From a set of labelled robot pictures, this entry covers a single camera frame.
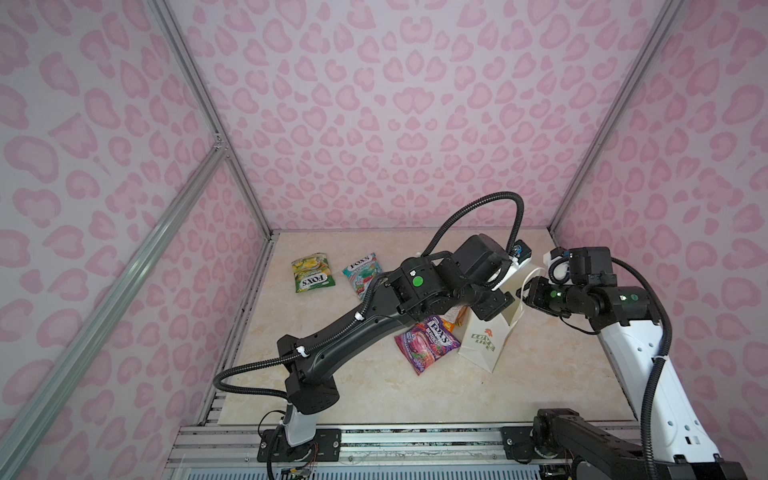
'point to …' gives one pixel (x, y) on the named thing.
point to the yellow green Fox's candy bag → (312, 272)
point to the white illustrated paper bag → (482, 342)
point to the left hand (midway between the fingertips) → (503, 281)
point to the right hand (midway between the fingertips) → (523, 291)
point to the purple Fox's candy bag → (425, 342)
